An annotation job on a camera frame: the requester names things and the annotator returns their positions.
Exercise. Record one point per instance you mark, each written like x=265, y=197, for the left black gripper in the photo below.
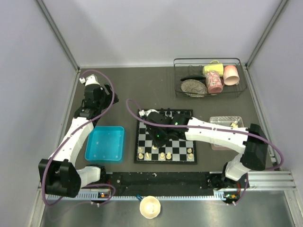
x=109, y=97

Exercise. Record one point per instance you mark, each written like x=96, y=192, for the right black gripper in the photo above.
x=157, y=144

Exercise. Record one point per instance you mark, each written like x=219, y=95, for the white king piece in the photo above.
x=162, y=155

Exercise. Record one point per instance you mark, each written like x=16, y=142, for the white queen piece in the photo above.
x=168, y=155

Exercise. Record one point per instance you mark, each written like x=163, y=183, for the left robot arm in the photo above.
x=58, y=174

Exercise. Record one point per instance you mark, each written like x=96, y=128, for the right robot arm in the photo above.
x=249, y=143

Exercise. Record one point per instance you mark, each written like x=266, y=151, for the black white chess board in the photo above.
x=177, y=148

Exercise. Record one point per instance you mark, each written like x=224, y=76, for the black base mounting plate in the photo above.
x=201, y=179

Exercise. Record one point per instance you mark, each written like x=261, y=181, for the blue plastic tray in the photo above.
x=106, y=145

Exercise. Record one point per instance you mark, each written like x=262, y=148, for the speckled ceramic plate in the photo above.
x=193, y=88

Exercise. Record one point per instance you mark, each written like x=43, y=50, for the pink plastic tray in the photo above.
x=225, y=121

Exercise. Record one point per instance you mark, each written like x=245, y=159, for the cream white bowl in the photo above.
x=150, y=207

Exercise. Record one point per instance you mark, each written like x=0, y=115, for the pink patterned mug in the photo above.
x=213, y=82

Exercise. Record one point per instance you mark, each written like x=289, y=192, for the yellow mug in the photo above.
x=214, y=65

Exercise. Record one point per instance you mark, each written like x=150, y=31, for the light pink cup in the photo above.
x=230, y=75

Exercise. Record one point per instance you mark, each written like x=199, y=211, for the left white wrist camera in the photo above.
x=90, y=80

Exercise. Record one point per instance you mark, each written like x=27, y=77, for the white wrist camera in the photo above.
x=146, y=112
x=90, y=80

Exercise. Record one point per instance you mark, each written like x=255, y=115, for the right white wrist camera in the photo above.
x=146, y=112

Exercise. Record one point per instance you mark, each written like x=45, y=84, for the black wire dish rack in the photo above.
x=202, y=77

